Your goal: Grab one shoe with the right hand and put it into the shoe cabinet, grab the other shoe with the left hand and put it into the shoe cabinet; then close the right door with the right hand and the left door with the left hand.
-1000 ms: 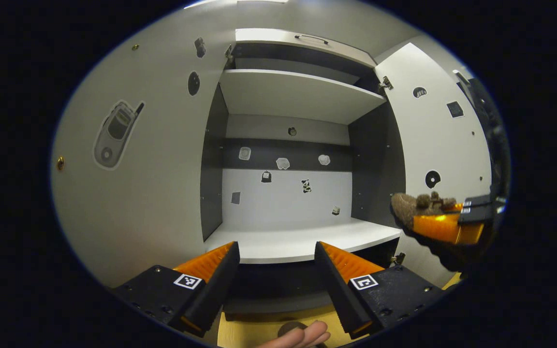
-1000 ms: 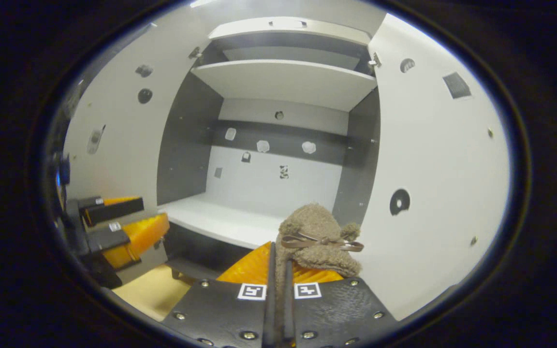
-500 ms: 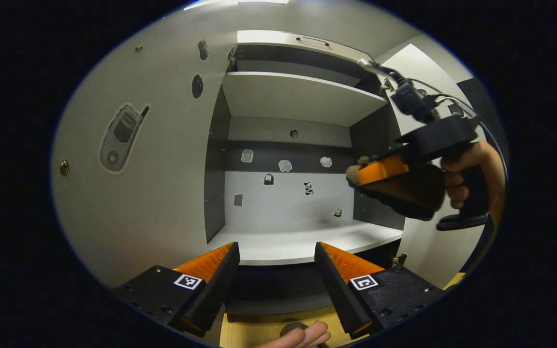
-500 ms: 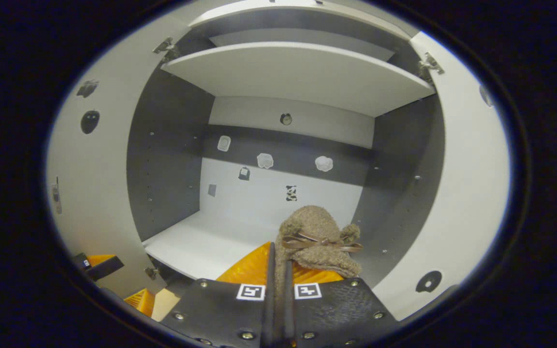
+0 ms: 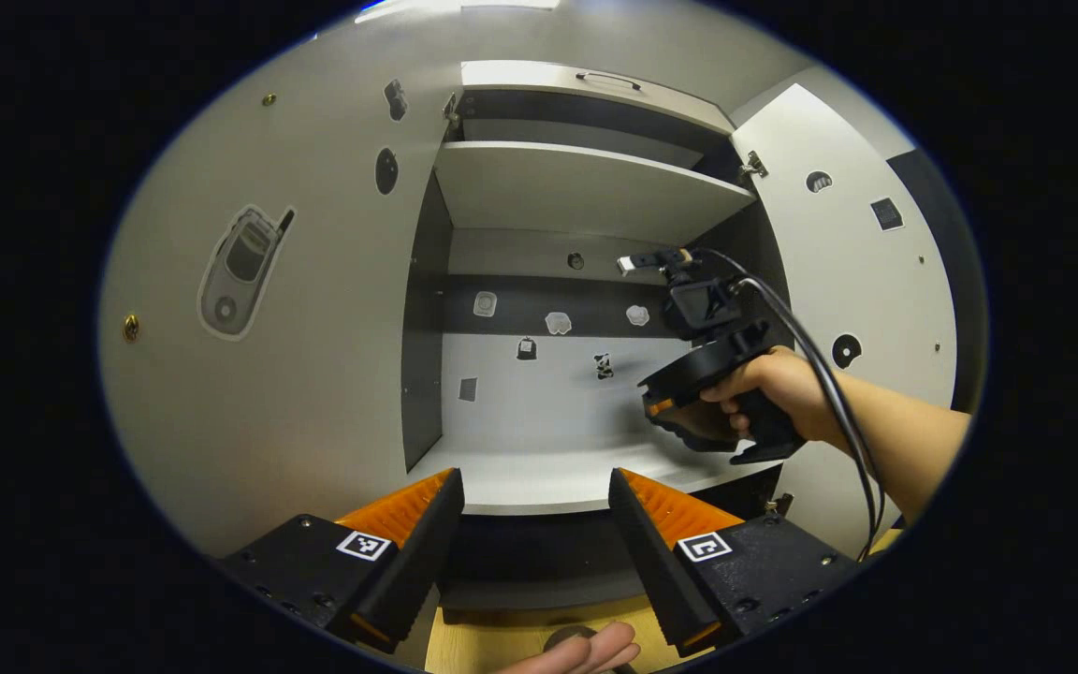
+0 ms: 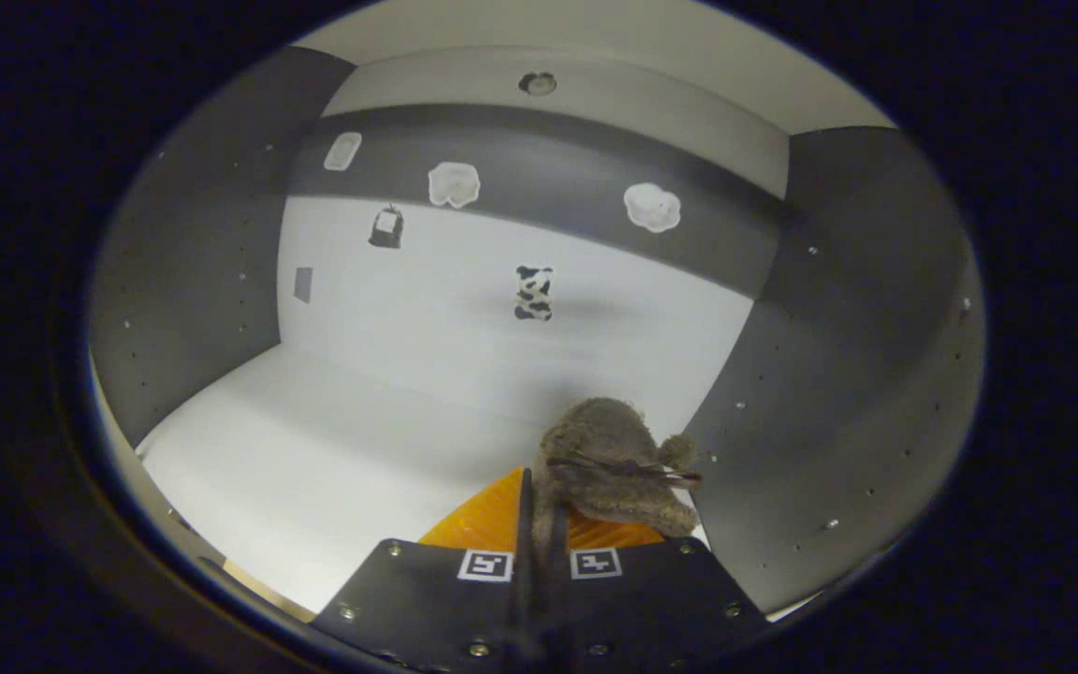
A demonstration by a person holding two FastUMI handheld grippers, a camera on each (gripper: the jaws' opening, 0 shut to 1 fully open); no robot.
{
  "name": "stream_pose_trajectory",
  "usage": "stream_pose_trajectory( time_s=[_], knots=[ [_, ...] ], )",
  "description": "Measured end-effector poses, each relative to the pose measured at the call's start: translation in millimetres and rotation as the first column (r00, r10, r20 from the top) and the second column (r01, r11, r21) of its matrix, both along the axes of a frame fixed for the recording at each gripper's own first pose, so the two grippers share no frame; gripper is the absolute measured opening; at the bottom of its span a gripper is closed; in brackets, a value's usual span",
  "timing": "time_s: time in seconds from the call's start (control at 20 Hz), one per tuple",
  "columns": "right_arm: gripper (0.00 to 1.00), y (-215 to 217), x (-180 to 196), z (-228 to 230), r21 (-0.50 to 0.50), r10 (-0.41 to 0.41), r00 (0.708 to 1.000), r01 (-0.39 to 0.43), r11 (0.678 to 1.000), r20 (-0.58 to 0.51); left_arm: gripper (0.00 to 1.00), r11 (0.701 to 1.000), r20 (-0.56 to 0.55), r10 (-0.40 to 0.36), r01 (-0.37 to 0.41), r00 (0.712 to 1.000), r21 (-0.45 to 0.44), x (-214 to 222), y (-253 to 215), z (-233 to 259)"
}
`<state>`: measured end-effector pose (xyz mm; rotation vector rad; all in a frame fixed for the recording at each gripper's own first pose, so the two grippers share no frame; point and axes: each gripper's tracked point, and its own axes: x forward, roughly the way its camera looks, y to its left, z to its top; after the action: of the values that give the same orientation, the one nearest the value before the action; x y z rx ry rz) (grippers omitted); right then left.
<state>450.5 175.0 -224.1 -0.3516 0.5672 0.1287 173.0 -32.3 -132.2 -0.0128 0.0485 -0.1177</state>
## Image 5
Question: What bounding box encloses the white cabinet drawer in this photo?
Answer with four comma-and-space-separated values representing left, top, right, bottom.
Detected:
459, 58, 737, 139

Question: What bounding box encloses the white door with camera sticker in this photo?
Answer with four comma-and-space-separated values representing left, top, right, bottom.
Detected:
97, 17, 463, 561

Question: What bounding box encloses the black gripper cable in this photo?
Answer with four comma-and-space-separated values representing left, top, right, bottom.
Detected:
689, 245, 887, 564

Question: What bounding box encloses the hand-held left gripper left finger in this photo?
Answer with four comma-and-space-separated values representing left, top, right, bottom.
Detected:
219, 468, 467, 654

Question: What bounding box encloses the metal drawer handle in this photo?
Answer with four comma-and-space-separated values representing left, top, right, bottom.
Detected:
575, 70, 644, 94

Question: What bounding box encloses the white door with earphone sticker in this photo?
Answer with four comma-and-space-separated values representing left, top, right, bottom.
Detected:
729, 82, 963, 561

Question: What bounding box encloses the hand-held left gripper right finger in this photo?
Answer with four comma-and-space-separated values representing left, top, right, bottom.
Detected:
608, 468, 863, 658

